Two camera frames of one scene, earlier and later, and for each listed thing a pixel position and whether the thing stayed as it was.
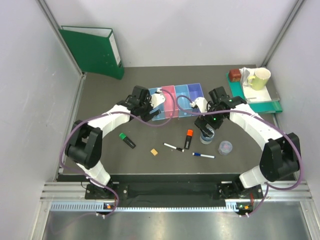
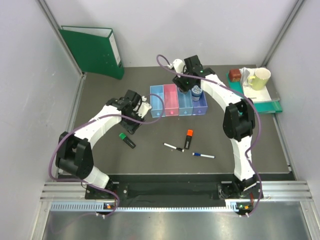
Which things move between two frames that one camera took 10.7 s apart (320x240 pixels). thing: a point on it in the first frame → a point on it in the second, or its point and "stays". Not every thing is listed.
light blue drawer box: x=160 y=107 stays
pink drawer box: x=169 y=103 stays
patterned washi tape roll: x=207 y=136 → x=196 y=91
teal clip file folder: x=265 y=106 stays
